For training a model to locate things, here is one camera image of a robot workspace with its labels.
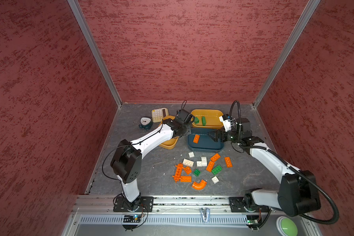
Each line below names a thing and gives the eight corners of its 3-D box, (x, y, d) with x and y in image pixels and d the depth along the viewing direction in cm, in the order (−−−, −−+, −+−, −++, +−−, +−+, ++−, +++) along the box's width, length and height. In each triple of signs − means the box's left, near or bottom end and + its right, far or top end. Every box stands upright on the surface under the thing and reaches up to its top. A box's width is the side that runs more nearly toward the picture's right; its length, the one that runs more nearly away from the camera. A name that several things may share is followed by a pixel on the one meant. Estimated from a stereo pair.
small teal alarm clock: (139, 130, 105) (138, 126, 102) (142, 120, 111) (140, 116, 108) (151, 130, 106) (150, 126, 102) (153, 120, 111) (152, 116, 108)
